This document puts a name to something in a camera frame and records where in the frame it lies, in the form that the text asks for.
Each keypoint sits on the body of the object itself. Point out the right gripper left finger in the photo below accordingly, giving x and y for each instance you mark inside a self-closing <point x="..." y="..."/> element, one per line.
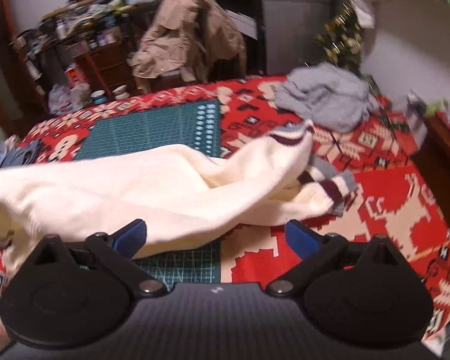
<point x="114" y="253"/>

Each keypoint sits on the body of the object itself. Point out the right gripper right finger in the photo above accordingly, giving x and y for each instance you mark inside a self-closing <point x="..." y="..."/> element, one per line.
<point x="319" y="255"/>

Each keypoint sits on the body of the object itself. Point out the white knit sweater vest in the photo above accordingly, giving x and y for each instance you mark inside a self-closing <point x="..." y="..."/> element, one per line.
<point x="185" y="198"/>

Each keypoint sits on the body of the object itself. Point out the red christmas pattern blanket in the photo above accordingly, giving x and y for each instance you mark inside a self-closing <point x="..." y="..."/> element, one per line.
<point x="392" y="197"/>

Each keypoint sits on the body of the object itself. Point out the green cutting mat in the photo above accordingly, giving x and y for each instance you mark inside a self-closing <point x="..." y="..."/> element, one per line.
<point x="194" y="124"/>

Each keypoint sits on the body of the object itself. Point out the folded blue jeans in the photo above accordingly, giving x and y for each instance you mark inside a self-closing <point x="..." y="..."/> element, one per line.
<point x="24" y="156"/>

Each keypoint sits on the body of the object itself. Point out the grey knit sweater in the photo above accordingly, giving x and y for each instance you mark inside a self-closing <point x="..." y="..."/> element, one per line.
<point x="329" y="96"/>

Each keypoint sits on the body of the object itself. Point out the dark wooden side table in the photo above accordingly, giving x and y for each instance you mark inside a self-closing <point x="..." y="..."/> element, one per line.
<point x="433" y="162"/>

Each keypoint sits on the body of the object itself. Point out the small christmas tree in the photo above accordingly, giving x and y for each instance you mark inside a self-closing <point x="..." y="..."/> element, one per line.
<point x="341" y="40"/>

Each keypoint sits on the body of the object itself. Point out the beige jacket on chair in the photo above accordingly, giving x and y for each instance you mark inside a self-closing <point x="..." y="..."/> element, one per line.
<point x="189" y="36"/>

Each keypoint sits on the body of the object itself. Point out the grey refrigerator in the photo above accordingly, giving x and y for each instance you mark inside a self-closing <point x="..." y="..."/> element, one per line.
<point x="290" y="27"/>

